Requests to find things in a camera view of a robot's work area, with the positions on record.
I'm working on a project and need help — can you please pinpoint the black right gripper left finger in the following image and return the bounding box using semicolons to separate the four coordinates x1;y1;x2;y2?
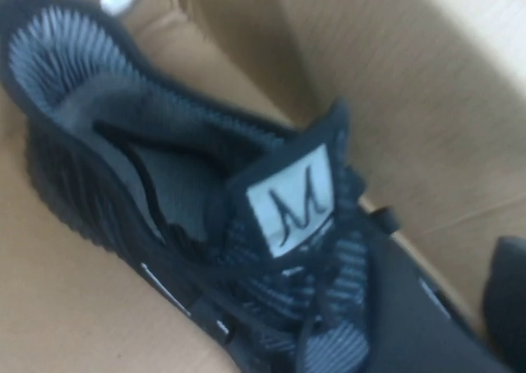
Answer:
328;241;494;373

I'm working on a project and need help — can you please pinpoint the black knit sneaker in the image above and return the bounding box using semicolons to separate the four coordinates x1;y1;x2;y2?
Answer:
0;0;457;373

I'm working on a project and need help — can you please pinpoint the brown cardboard shoe box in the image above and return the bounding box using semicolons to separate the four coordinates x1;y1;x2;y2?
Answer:
0;0;526;373

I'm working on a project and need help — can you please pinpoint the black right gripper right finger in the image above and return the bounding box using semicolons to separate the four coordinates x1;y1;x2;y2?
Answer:
481;235;526;352

